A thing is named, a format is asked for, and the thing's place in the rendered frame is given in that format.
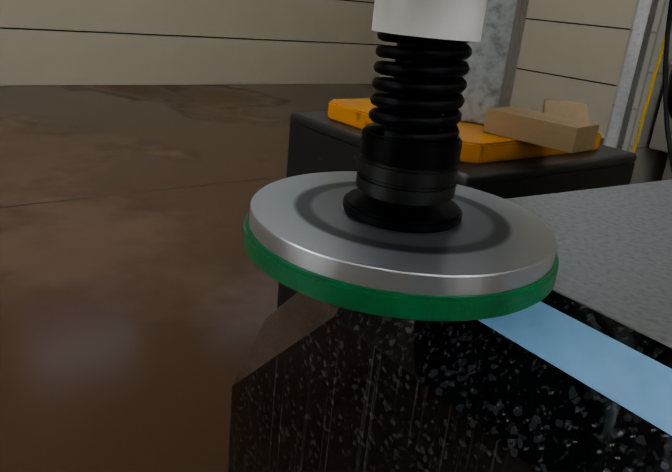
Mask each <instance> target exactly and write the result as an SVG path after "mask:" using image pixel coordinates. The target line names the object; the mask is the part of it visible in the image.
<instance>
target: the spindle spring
mask: <svg viewBox="0 0 672 472"><path fill-rule="evenodd" d="M377 36H378V39H380V40H382V41H386V42H394V43H397V42H404V43H422V44H452V47H451V48H425V47H406V46H393V45H379V46H378V47H377V48H376V54H377V55H378V57H381V58H390V59H401V60H416V61H449V65H421V64H405V63H395V62H393V61H382V60H381V61H377V62H375V64H374V70H375V72H376V73H379V74H382V75H387V76H395V77H405V78H420V79H447V81H446V82H410V81H399V80H393V77H375V78H374V79H373V80H372V86H373V87H374V88H375V89H376V90H378V91H383V92H376V93H373V94H372V95H371V98H370V101H371V104H373V105H375V106H377V107H375V108H372V109H371V110H370V111H369V115H368V117H369V118H370V119H371V120H372V121H373V122H375V123H378V124H382V125H387V126H394V127H402V128H415V129H438V128H439V129H441V130H443V131H436V132H411V131H400V130H392V129H387V130H386V131H385V132H384V136H386V137H390V138H395V139H401V140H408V141H417V142H449V141H453V140H455V139H456V138H457V137H458V135H459V133H460V131H459V128H458V126H457V125H456V124H457V123H458V122H460V121H461V119H462V113H461V112H460V111H459V110H458V108H460V107H462V106H463V103H464V101H465V99H464V97H463V95H462V94H461V92H463V91H464V90H465V89H466V88H467V81H466V80H465V79H464V78H463V77H462V76H464V75H466V74H468V72H469V70H470V67H469V64H468V62H466V61H464V60H466V59H468V58H469V57H470V56H471V55H472V48H471V47H470V46H469V45H468V44H466V43H468V42H470V41H455V40H444V39H433V38H423V37H414V36H406V35H398V34H390V33H384V32H378V33H377ZM391 93H397V94H407V95H425V96H442V95H444V99H415V98H402V97H393V96H391ZM389 109H390V110H397V111H407V112H425V113H433V112H442V114H443V115H437V116H416V115H403V114H394V113H389Z"/></svg>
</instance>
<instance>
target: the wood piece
mask: <svg viewBox="0 0 672 472"><path fill-rule="evenodd" d="M598 129H599V124H595V123H590V122H586V121H581V120H576V119H571V118H566V117H561V116H556V115H552V114H547V113H542V112H537V111H532V110H527V109H522V108H517V107H513V106H509V107H498V108H488V109H487V111H486V117H485V122H484V128H483V132H485V133H489V134H493V135H498V136H502V137H506V138H510V139H514V140H518V141H522V142H526V143H531V144H535V145H539V146H543V147H547V148H551V149H555V150H559V151H563V152H568V153H576V152H580V151H585V150H589V149H594V146H595V141H596V137H597V133H598Z"/></svg>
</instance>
